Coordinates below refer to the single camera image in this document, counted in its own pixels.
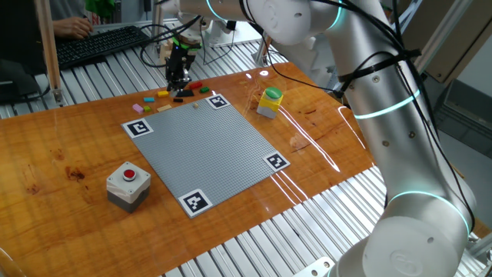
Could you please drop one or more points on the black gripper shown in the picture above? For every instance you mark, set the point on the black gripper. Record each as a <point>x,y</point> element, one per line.
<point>177,63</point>

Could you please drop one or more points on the tan Lego plate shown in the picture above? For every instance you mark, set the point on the tan Lego plate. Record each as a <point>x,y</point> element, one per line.
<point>164,108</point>

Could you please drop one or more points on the green Lego brick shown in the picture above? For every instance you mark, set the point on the green Lego brick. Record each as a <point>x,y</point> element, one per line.
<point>204,89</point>

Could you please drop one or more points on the person's bare forearm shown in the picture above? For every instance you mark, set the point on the person's bare forearm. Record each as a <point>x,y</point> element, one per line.
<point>56,27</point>

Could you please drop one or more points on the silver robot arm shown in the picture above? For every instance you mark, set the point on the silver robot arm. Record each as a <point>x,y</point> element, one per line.
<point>403,134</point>

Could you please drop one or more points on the black Lego plate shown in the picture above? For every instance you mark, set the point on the black Lego plate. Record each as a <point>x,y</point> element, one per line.
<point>187,93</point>

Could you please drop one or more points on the yellow Lego brick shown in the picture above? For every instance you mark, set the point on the yellow Lego brick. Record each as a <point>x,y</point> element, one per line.
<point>163,93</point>

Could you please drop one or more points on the red Lego brick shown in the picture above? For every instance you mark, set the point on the red Lego brick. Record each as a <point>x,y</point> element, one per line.
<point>195,85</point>

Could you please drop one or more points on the cyan Lego brick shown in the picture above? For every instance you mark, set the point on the cyan Lego brick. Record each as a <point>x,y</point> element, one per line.
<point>149,99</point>

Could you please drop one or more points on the small lime Lego brick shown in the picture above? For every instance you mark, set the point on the small lime Lego brick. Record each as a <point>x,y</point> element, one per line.
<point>147,109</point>

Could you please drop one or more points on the pink Lego brick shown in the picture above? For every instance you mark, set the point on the pink Lego brick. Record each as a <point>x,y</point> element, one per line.
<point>137,108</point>

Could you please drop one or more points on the grey Lego baseplate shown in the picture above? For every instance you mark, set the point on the grey Lego baseplate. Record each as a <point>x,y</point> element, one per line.
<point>203,154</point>

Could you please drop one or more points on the person's bare hand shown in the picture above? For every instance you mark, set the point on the person's bare hand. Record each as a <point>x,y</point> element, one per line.
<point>76,27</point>

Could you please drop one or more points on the beige block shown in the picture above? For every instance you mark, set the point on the beige block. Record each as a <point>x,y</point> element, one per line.
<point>165,54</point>

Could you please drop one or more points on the black white fiducial marker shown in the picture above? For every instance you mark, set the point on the black white fiducial marker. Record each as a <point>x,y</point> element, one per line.
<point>195,202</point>
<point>218,101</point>
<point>276,161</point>

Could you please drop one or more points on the fiducial marker with C pattern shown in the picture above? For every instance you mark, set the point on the fiducial marker with C pattern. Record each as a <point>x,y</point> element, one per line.
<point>137,128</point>

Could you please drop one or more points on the white flat board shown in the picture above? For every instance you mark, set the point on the white flat board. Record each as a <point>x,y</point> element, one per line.
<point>230,37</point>

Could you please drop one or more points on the black computer keyboard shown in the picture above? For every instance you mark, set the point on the black computer keyboard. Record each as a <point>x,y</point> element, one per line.
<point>100,44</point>

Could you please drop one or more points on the yellow and grey button box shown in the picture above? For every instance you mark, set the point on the yellow and grey button box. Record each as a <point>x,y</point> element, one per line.
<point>270,103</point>

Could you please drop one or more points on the green cloth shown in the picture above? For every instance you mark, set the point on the green cloth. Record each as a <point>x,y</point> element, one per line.
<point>100,7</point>

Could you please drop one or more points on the grey box with red button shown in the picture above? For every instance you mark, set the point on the grey box with red button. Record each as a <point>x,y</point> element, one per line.
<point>128,188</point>

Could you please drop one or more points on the person in grey shirt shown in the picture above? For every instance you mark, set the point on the person in grey shirt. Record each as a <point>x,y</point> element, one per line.
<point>65,7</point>

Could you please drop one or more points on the black computer monitor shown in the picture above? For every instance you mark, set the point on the black computer monitor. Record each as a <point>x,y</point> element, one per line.
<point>19,38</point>

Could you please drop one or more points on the wood grain mat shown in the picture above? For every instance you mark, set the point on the wood grain mat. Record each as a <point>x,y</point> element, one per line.
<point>77,231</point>

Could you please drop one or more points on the brown cardboard panel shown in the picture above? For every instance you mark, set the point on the brown cardboard panel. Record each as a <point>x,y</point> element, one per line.
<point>457,46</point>

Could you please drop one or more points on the dark grey cabinet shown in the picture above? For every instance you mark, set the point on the dark grey cabinet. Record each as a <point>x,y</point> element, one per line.
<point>469,115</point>

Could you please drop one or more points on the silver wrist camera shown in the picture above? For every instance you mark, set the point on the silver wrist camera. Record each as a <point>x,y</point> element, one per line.
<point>187,72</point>

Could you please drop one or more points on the aluminium frame post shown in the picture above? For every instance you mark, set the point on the aluminium frame post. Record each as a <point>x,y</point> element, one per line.
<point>261,57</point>
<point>157,27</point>

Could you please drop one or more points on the wooden frame post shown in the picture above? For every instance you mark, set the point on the wooden frame post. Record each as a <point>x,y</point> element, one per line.
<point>48,46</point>

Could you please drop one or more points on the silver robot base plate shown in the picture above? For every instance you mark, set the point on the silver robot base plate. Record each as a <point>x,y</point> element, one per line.
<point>315,268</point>

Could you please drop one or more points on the aluminium frame bar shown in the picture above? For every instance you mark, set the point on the aluminium frame bar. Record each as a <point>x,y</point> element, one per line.
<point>453,38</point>

